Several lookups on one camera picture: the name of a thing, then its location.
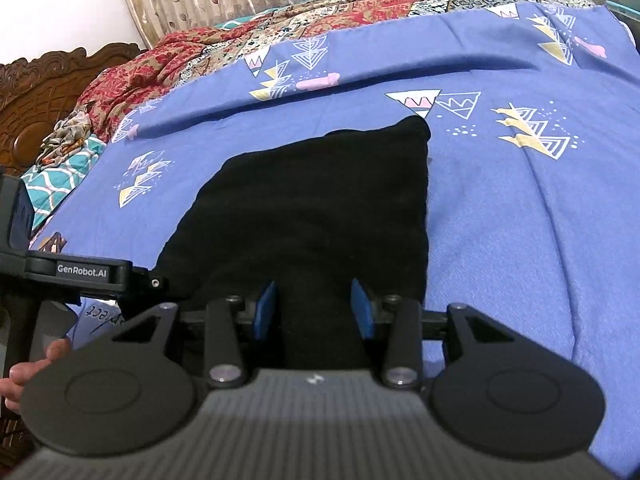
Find teal patterned cloth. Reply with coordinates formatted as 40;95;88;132
20;135;109;234

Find black pants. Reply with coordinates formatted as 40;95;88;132
155;116;432;368

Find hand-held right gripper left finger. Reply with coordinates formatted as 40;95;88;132
107;280;279;389

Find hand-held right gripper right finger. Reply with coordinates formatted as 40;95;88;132
350;278;522;392

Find red patterned quilt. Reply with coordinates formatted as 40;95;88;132
75;0;603;143

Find blue printed blanket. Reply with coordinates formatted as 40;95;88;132
30;2;640;477

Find carved wooden headboard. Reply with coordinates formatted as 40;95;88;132
0;42;147;179

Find grey floral scarf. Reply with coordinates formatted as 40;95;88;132
35;105;102;169

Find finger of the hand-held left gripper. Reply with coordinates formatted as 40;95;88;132
131;266;169;306

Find person's left hand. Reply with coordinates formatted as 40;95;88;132
0;337;72;413

